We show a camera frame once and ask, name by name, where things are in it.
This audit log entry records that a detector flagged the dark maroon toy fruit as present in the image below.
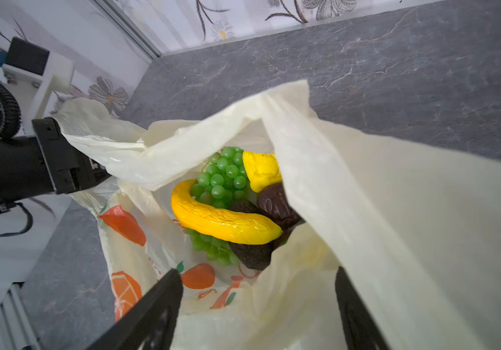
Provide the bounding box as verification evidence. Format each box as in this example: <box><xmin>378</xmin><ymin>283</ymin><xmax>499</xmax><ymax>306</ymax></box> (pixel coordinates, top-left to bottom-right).
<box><xmin>257</xmin><ymin>183</ymin><xmax>301</xmax><ymax>230</ymax></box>

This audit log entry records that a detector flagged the yellow toy banana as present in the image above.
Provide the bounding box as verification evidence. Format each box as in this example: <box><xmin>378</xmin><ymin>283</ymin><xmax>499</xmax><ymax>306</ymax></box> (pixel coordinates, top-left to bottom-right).
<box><xmin>170</xmin><ymin>179</ymin><xmax>283</xmax><ymax>245</ymax></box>

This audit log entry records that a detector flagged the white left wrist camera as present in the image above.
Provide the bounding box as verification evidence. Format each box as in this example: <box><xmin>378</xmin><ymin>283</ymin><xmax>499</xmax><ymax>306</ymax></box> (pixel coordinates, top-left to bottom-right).
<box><xmin>0</xmin><ymin>37</ymin><xmax>75</xmax><ymax>139</ymax></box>

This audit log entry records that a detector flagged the cream printed plastic bag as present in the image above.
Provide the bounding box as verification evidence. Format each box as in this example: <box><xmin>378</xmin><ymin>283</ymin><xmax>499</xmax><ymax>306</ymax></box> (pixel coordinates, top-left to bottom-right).
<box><xmin>55</xmin><ymin>80</ymin><xmax>501</xmax><ymax>349</ymax></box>

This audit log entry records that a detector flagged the green toy grape bunch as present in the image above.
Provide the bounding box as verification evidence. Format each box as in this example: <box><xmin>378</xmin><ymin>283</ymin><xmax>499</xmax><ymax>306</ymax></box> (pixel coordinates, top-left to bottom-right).
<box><xmin>184</xmin><ymin>147</ymin><xmax>248</xmax><ymax>267</ymax></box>

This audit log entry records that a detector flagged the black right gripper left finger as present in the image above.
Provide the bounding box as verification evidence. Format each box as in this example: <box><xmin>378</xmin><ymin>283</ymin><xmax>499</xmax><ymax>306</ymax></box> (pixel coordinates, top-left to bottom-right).
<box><xmin>88</xmin><ymin>269</ymin><xmax>183</xmax><ymax>350</ymax></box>

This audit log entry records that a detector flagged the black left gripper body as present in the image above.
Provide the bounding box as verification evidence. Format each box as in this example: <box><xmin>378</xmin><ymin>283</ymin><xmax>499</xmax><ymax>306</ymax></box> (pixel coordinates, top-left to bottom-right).
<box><xmin>0</xmin><ymin>118</ymin><xmax>110</xmax><ymax>212</ymax></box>

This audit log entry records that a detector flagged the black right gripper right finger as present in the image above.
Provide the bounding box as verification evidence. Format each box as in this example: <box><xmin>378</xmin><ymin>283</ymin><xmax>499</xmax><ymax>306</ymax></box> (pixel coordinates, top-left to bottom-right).
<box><xmin>335</xmin><ymin>267</ymin><xmax>390</xmax><ymax>350</ymax></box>

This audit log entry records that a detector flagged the yellow toy lemon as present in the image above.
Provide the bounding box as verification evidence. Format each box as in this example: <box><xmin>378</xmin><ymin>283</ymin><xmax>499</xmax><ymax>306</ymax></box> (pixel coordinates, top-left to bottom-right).
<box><xmin>242</xmin><ymin>151</ymin><xmax>282</xmax><ymax>193</ymax></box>

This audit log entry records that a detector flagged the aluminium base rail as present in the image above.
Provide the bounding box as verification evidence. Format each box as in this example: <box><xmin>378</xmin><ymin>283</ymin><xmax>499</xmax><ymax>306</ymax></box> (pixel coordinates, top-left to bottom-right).
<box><xmin>0</xmin><ymin>283</ymin><xmax>43</xmax><ymax>350</ymax></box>

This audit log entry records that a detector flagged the dark brown toy avocado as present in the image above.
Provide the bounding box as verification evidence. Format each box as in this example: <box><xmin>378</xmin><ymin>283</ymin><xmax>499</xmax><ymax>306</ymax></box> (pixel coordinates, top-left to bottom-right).
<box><xmin>228</xmin><ymin>199</ymin><xmax>293</xmax><ymax>271</ymax></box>

